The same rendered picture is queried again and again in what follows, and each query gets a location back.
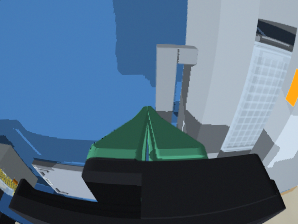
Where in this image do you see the blue open-top box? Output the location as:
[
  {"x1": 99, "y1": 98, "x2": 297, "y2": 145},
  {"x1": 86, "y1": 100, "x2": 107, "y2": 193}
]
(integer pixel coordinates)
[{"x1": 0, "y1": 184, "x2": 62, "y2": 224}]

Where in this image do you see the blue bench mat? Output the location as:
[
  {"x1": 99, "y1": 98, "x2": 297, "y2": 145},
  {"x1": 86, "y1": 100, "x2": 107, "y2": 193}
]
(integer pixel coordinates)
[{"x1": 0, "y1": 0, "x2": 188, "y2": 188}]

